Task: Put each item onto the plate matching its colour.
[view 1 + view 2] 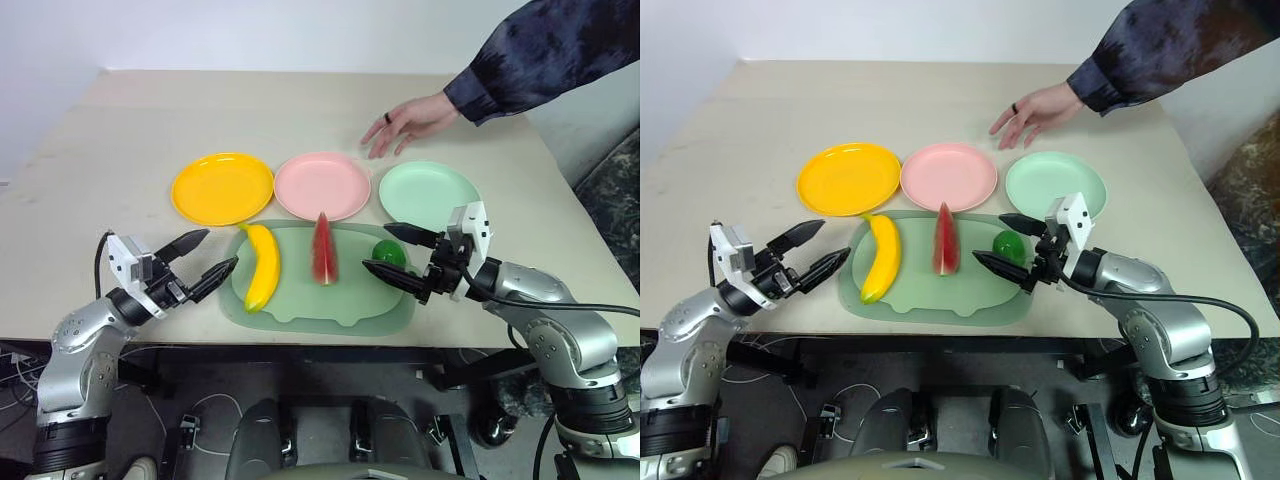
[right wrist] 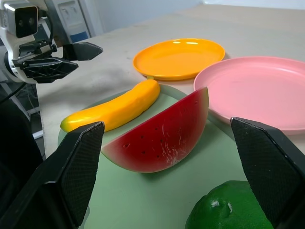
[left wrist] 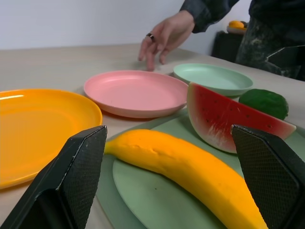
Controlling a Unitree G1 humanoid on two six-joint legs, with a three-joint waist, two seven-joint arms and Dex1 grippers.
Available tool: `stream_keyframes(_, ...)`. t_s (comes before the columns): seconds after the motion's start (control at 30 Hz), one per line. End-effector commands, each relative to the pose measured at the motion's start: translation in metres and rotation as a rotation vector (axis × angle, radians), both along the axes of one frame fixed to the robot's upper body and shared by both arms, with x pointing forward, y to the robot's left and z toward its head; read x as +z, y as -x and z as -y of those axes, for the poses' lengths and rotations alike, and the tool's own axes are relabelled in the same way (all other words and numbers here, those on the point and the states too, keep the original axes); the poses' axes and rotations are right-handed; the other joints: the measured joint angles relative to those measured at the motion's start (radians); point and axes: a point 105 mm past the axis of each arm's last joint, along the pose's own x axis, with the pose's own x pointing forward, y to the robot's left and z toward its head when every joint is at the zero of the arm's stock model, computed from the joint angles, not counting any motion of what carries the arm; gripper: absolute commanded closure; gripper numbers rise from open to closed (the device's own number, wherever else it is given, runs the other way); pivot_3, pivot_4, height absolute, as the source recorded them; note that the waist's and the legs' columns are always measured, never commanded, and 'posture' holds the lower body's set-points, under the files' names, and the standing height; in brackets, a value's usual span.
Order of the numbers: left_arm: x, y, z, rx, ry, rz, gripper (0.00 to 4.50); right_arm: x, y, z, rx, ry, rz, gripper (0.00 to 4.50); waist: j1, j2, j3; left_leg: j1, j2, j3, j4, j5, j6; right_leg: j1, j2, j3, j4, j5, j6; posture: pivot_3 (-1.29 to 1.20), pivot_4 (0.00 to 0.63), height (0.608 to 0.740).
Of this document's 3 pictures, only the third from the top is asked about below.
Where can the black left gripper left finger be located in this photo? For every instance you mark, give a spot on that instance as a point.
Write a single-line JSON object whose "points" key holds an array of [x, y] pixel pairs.
{"points": [[78, 171]]}

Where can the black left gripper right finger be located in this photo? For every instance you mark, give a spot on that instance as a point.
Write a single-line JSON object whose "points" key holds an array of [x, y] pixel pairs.
{"points": [[269, 171]]}

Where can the yellow plastic plate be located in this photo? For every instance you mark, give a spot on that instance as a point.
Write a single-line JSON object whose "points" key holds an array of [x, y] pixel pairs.
{"points": [[40, 133]]}

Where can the pink plastic plate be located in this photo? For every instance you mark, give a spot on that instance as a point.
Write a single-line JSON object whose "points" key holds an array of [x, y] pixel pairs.
{"points": [[135, 93]]}

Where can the mint green plastic plate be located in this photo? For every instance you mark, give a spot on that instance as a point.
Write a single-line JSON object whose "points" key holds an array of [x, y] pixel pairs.
{"points": [[212, 78]]}

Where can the person's bare hand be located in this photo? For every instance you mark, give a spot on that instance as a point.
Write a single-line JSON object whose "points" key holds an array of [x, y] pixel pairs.
{"points": [[166, 35]]}

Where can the large sage green tray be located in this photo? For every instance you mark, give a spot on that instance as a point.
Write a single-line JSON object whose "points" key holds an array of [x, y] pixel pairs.
{"points": [[147, 198]]}

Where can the yellow toy banana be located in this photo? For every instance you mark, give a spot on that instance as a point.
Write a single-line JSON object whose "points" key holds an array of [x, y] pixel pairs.
{"points": [[190, 167]]}

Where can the red watermelon slice toy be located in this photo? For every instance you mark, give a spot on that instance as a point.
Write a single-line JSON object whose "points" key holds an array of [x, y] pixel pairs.
{"points": [[214, 114]]}

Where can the black cabinet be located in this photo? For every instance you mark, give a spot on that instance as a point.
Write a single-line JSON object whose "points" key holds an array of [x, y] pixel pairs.
{"points": [[224, 46]]}

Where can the person's dark patterned torso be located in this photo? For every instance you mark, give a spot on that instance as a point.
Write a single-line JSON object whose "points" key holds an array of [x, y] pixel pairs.
{"points": [[274, 35]]}

